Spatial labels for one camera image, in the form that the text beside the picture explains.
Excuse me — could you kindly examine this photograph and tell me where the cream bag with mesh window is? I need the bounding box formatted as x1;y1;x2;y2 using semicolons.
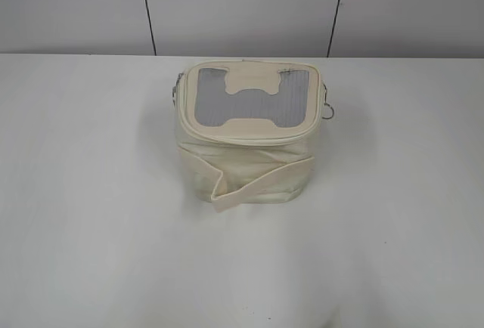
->
172;60;327;212

